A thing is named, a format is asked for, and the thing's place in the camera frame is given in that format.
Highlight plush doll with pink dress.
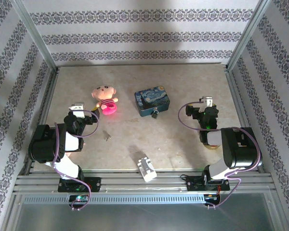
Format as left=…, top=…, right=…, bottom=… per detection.
left=91, top=86, right=119, bottom=116

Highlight aluminium corner post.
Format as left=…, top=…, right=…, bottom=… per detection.
left=11, top=0, right=59, bottom=71
left=225, top=0, right=273, bottom=71

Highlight white plastic bracket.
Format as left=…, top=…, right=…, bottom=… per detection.
left=137, top=156, right=158, bottom=183

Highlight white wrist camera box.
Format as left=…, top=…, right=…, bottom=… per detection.
left=69, top=103, right=86, bottom=119
left=199, top=96, right=214, bottom=108

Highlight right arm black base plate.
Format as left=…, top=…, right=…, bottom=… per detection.
left=186, top=178, right=231, bottom=193

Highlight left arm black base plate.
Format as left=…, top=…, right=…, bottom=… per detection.
left=57, top=177, right=102, bottom=193

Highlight aluminium frame cross rails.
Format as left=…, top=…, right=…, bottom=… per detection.
left=13, top=167, right=274, bottom=194

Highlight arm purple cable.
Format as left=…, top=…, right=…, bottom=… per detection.
left=52, top=109, right=100, bottom=211
left=178, top=101, right=263, bottom=210

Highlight grey slotted cable duct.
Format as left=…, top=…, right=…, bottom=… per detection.
left=22, top=194, right=206, bottom=205

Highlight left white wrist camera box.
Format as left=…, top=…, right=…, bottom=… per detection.
left=69, top=103, right=86, bottom=119

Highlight yellowish tape roll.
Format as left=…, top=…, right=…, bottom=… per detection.
left=203, top=142, right=223, bottom=151

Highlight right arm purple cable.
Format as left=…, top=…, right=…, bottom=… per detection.
left=178, top=101, right=263, bottom=210

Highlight aluminium side rail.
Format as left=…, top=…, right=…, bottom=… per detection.
left=23, top=66, right=61, bottom=173
left=223, top=64, right=266, bottom=173

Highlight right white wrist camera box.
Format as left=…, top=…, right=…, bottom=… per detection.
left=199, top=96, right=214, bottom=108

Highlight starry night tin box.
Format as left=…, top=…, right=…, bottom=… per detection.
left=134, top=85, right=172, bottom=118

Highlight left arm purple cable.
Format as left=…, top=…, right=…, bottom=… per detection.
left=52, top=109, right=100, bottom=211

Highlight grey metal panel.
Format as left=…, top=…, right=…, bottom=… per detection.
left=2, top=192, right=288, bottom=231

